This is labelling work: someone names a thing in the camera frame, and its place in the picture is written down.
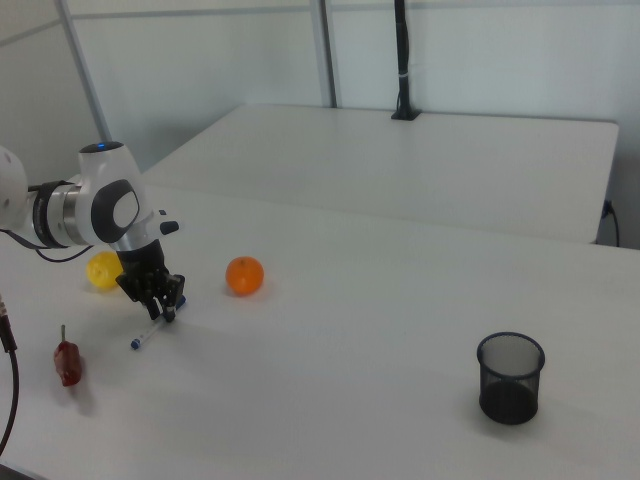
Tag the black pole with base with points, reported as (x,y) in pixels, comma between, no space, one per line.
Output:
(402,50)

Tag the red chili pepper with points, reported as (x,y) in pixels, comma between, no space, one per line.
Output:
(67,362)

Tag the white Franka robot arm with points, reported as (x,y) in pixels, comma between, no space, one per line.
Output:
(100,170)

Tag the orange tangerine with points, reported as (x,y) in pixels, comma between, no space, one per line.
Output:
(245,277)

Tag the yellow bell pepper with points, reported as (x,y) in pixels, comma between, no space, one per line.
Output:
(100,272)

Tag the white side table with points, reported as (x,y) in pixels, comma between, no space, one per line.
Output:
(400,170)

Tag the blue and white marker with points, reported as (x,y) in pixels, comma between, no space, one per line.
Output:
(145,337)

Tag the black mesh pen cup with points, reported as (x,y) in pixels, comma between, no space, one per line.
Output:
(510,400)

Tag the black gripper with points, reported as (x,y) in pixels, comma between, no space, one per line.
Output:
(145,272)

